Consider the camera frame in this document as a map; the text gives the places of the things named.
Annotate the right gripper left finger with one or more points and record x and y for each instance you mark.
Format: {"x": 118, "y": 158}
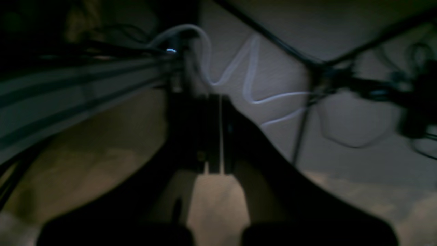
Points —
{"x": 150, "y": 207}

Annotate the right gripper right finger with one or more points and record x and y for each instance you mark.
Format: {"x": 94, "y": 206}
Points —
{"x": 285, "y": 207}

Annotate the aluminium frame rail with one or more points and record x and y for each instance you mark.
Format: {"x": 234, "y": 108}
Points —
{"x": 36, "y": 105}

